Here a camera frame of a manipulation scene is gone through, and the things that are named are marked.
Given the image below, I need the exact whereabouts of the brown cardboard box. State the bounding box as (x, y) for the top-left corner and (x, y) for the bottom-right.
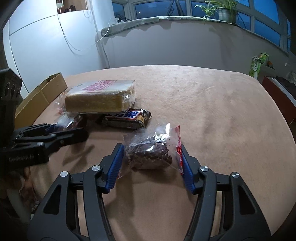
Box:
(15, 73), (67, 130)

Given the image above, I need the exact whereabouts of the green gift bag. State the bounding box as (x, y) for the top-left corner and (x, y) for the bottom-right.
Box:
(249, 52), (269, 79)

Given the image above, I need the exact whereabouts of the white hanging cable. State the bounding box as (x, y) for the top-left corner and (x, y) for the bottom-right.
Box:
(57, 0), (112, 56)

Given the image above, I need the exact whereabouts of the dark brownie clear bag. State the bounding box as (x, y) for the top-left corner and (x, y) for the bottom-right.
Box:
(118, 123), (184, 178)

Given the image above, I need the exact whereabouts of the potted green plant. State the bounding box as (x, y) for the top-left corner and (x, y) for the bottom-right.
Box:
(194, 0), (239, 24)

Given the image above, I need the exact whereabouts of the dark chocolate bar wrapper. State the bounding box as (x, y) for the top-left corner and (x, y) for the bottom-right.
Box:
(101, 108), (152, 130)

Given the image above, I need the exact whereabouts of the red storage box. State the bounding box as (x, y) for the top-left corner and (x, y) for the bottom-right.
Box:
(261, 76), (296, 126)

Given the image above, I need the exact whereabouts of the packaged sliced bread loaf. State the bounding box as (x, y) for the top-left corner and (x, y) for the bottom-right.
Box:
(56, 80), (136, 114)

